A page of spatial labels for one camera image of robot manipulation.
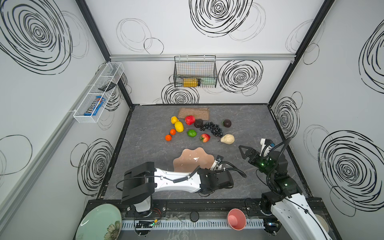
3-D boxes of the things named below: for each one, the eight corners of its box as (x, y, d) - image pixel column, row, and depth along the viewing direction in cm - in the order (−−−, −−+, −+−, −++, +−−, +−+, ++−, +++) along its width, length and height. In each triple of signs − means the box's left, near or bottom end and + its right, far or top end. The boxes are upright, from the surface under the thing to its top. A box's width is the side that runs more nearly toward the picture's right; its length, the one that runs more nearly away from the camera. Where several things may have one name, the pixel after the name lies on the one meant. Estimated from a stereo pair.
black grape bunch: (200, 130, 106) (200, 127, 103) (205, 122, 111) (205, 119, 108) (221, 138, 101) (222, 136, 99) (225, 130, 106) (226, 127, 103)
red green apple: (199, 139, 101) (199, 136, 98) (204, 135, 104) (204, 131, 101) (205, 144, 99) (205, 141, 96) (210, 139, 101) (210, 136, 98)
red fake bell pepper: (188, 127, 108) (188, 123, 104) (184, 121, 111) (184, 117, 107) (196, 123, 110) (196, 119, 106) (191, 118, 113) (191, 113, 110)
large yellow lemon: (174, 132, 104) (174, 130, 102) (175, 123, 109) (175, 121, 107) (183, 132, 104) (183, 130, 102) (184, 123, 109) (183, 121, 107)
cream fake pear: (220, 144, 99) (221, 141, 95) (219, 137, 102) (220, 134, 99) (233, 144, 99) (235, 141, 95) (232, 137, 102) (233, 134, 99)
